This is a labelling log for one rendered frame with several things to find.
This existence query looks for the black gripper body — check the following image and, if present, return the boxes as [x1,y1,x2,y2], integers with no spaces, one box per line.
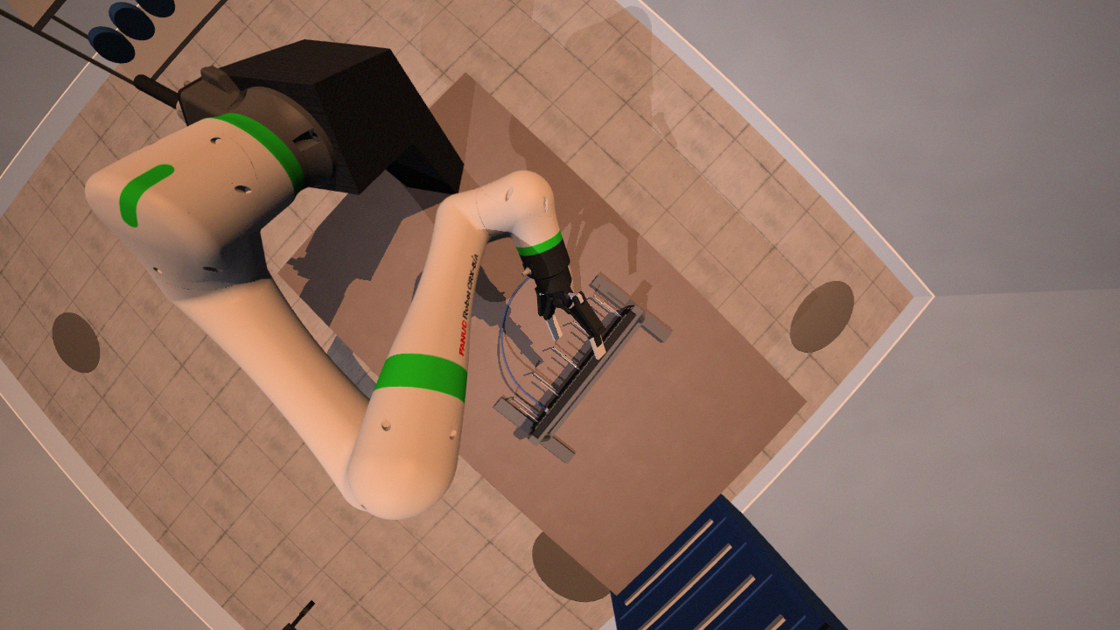
[534,267,573,309]

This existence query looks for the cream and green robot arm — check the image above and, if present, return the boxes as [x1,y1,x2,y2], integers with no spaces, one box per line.
[85,66,571,520]

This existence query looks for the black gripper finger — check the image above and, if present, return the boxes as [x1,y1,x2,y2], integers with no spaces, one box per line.
[556,291,606,360]
[535,287,563,341]

